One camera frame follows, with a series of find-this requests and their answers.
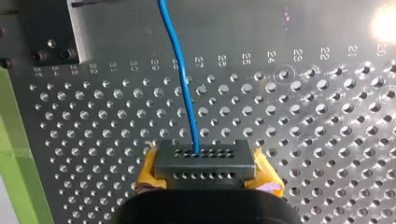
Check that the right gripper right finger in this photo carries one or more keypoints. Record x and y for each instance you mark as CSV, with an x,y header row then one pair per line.
x,y
267,177

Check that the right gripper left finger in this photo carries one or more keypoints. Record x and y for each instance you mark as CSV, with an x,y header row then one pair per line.
x,y
145,179

